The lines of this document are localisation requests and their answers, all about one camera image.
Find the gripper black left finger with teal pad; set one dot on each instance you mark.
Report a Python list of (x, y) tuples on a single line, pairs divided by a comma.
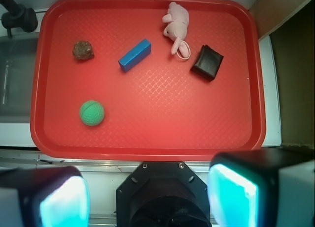
[(44, 197)]

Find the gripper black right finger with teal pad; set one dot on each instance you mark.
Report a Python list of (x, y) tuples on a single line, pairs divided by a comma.
[(269, 187)]

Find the brown rock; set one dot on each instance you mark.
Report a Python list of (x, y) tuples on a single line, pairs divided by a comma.
[(82, 50)]

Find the green textured ball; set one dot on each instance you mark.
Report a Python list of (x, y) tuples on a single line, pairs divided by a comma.
[(91, 113)]

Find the red plastic tray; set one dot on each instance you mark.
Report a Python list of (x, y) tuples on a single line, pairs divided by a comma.
[(159, 110)]

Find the dark brown leather wallet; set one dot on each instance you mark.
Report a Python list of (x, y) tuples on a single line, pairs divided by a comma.
[(207, 63)]

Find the stainless steel sink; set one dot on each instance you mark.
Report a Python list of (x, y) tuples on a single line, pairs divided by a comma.
[(17, 64)]

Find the blue rectangular block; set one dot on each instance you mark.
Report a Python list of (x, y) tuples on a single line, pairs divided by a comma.
[(135, 56)]

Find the black faucet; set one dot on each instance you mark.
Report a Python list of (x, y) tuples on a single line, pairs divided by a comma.
[(17, 16)]

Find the pink plush mouse toy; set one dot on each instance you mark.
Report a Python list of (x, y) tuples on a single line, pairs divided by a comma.
[(177, 20)]

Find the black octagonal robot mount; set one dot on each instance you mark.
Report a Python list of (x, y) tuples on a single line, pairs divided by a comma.
[(162, 194)]

